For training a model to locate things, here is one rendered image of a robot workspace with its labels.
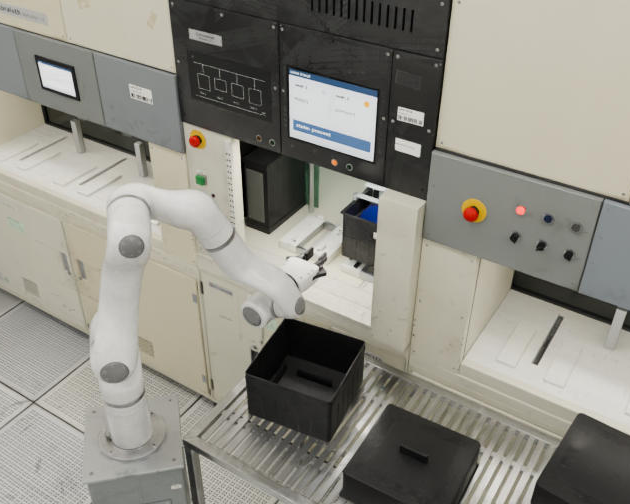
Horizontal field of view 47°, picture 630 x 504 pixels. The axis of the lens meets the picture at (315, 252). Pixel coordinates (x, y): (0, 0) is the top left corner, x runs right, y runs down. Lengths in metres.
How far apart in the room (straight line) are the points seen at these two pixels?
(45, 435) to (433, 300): 1.87
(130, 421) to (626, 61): 1.54
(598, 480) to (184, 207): 1.17
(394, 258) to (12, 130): 2.20
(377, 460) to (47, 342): 2.17
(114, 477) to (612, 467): 1.31
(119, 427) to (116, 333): 0.36
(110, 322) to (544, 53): 1.21
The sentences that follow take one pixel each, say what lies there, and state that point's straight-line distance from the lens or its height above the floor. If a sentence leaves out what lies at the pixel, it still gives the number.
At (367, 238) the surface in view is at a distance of 2.46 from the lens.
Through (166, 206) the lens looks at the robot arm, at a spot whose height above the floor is 1.54.
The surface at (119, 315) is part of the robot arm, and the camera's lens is 1.88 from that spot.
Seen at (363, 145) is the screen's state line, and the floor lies 1.51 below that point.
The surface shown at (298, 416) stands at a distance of 2.17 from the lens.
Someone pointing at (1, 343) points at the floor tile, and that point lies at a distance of 3.88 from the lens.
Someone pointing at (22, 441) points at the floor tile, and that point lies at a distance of 3.40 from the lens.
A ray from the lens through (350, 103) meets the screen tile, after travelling 2.01.
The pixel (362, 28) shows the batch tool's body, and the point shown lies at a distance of 1.93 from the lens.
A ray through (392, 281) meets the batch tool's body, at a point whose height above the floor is 1.13.
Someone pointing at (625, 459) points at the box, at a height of 1.01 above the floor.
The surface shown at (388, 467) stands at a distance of 2.03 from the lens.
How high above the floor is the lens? 2.47
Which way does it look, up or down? 36 degrees down
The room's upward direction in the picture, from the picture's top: 1 degrees clockwise
